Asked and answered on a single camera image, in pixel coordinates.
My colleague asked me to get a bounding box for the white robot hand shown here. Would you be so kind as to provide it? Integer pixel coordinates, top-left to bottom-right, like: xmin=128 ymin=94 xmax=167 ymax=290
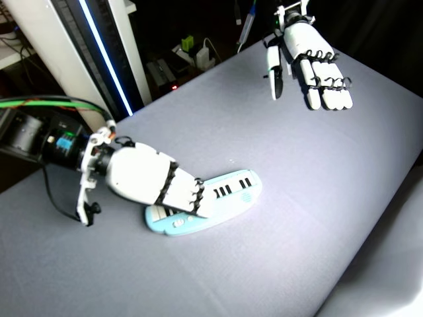
xmin=104 ymin=142 xmax=218 ymax=219
xmin=263 ymin=21 xmax=354 ymax=112

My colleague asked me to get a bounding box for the light blue toy piano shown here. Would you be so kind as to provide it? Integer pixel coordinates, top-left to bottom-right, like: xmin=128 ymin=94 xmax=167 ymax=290
xmin=143 ymin=168 xmax=264 ymax=237

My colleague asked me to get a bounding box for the black box with red light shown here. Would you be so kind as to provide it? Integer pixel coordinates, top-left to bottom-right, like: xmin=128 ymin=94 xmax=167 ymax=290
xmin=146 ymin=58 xmax=180 ymax=96

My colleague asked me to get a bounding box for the white power strip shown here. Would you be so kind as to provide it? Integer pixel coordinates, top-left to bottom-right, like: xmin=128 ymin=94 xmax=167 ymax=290
xmin=171 ymin=36 xmax=216 ymax=70

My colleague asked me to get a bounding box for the green plug block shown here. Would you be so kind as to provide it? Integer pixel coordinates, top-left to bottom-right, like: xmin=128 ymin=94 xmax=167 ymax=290
xmin=180 ymin=34 xmax=196 ymax=51

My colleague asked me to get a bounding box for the grey table cloth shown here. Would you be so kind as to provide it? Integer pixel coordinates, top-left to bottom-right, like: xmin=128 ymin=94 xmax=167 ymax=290
xmin=0 ymin=35 xmax=423 ymax=317

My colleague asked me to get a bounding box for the white column with blue light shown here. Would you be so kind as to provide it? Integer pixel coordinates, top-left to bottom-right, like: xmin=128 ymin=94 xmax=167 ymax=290
xmin=2 ymin=0 xmax=153 ymax=117

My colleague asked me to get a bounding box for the white shelf with cables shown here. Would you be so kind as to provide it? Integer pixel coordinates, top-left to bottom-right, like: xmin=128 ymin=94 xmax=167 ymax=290
xmin=0 ymin=0 xmax=36 ymax=71

